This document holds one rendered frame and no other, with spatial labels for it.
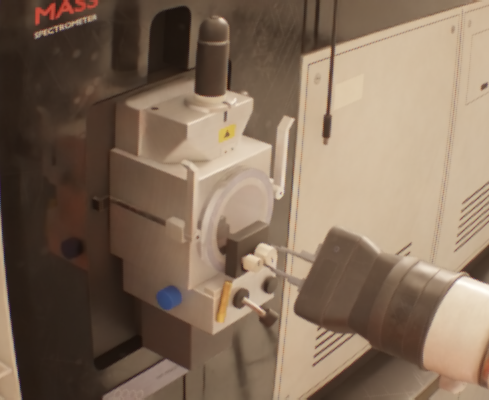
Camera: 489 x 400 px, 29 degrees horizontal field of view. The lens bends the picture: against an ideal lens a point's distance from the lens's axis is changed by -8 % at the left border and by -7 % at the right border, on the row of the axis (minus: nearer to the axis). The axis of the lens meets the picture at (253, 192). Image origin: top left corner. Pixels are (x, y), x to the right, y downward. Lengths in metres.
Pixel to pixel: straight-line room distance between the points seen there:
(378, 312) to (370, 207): 0.52
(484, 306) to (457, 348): 0.04
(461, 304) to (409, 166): 0.61
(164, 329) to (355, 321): 0.22
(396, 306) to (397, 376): 0.75
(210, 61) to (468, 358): 0.31
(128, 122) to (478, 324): 0.33
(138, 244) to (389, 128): 0.46
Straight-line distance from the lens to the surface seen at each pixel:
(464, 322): 0.69
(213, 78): 0.79
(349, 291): 0.73
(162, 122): 0.78
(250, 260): 0.81
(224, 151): 0.81
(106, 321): 0.89
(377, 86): 1.15
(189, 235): 0.77
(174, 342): 0.88
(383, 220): 1.27
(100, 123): 0.80
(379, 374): 1.45
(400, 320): 0.70
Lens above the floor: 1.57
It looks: 25 degrees down
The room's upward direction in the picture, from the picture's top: 4 degrees clockwise
